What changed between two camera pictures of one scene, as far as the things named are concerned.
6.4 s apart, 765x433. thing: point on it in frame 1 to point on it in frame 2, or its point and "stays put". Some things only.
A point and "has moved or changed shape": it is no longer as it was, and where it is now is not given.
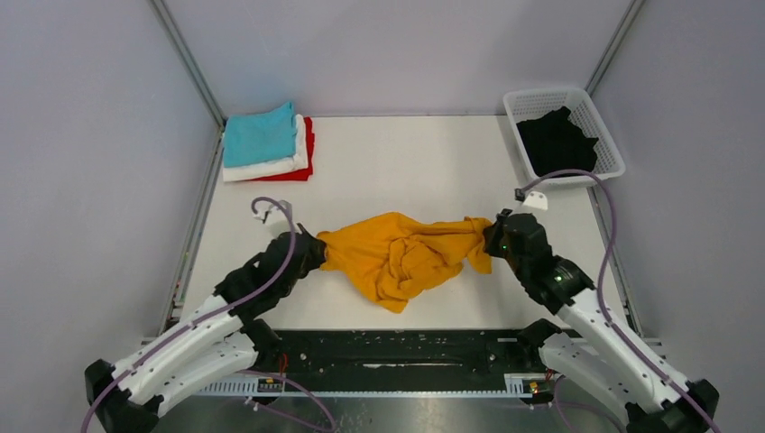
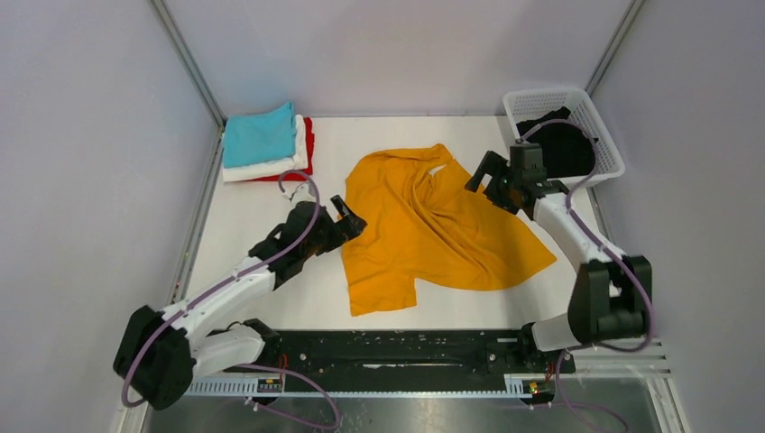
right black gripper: [491, 234] to [492, 163]
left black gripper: [317, 252] to [345, 228]
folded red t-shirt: [303, 174] stays put
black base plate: [391, 359] stays put
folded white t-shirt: [298, 161] stays put
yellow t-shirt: [394, 254] has moved or changed shape
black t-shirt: [553, 142] stays put
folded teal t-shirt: [260, 137] stays put
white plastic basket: [524, 104] stays put
